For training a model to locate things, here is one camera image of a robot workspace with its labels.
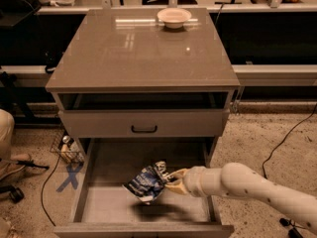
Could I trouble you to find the grey drawer cabinet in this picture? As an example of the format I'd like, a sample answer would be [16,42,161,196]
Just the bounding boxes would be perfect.
[45,7,241,238]

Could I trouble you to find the black floor cable right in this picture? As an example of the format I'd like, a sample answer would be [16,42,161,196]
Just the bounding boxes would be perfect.
[262,103,317,180]

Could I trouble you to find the black floor cable left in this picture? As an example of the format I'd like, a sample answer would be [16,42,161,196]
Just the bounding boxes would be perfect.
[40,154,62,227]

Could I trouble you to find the white bowl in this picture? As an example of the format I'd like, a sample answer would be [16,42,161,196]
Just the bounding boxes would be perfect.
[158,8,192,29]

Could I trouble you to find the black chair caster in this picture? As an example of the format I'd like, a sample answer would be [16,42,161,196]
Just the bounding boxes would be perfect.
[0,185,25,203]

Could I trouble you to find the wire basket with items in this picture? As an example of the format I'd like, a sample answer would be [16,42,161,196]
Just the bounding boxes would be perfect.
[50,129,85,165]

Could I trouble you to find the open grey middle drawer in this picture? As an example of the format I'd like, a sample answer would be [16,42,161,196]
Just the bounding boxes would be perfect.
[54,138,234,238]

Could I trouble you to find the black drawer handle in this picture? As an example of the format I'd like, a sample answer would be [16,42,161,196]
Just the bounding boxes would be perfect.
[131,125,158,134]

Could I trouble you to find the blue kettle chip bag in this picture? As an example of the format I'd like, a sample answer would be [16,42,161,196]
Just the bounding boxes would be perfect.
[123,161,169,204]

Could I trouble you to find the black plug connector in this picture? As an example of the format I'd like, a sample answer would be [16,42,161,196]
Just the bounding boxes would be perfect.
[279,218,303,238]

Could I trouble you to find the person leg beige trousers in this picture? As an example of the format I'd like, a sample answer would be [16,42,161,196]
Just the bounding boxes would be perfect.
[0,108,32,183]

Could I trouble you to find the black floor cable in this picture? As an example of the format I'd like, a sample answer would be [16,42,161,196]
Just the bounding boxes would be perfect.
[262,103,317,180]
[40,154,62,227]

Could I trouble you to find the closed grey top drawer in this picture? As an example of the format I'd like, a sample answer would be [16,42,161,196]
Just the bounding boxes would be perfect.
[59,109,229,138]

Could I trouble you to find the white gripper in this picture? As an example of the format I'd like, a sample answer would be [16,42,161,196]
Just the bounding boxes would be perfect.
[165,166,211,197]

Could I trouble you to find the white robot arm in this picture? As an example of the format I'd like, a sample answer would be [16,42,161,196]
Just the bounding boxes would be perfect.
[165,163,317,234]

